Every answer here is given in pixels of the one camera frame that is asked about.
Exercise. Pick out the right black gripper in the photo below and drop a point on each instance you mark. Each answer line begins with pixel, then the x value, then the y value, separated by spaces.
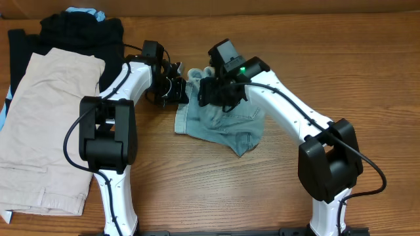
pixel 211 94

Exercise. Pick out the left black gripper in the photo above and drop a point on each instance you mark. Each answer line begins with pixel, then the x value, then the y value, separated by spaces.
pixel 178 90

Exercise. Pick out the light blue denim shorts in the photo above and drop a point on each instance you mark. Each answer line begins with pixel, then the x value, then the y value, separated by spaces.
pixel 240 129

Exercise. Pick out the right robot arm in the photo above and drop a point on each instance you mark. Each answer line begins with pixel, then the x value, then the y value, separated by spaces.
pixel 329 161

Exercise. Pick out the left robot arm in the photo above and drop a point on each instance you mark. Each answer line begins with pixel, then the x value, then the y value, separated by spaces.
pixel 108 133

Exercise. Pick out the black garment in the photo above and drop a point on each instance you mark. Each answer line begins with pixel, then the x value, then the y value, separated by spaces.
pixel 78 32

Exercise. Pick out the beige folded shorts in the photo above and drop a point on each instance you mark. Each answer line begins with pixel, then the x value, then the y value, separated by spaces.
pixel 35 176

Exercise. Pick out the light blue garment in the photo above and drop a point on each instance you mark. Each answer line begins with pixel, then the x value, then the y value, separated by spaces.
pixel 99 17

